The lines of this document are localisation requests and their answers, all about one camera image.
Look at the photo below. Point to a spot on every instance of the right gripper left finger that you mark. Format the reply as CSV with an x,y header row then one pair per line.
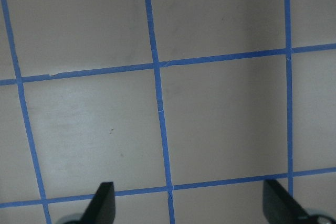
x,y
101,209

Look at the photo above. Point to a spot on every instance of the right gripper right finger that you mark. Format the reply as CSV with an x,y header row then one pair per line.
x,y
279,206

